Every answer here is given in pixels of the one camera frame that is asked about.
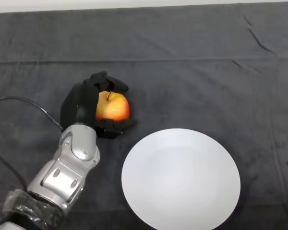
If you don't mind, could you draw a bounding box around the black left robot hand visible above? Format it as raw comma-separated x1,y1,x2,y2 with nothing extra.
59,71,137,139

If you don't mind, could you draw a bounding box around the red yellow apple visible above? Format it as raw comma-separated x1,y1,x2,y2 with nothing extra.
95,91,131,122

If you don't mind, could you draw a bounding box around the white round plate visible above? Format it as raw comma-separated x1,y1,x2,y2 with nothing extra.
121,128,241,230

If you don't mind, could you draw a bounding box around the black cloth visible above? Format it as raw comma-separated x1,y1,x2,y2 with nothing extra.
0,3,288,230

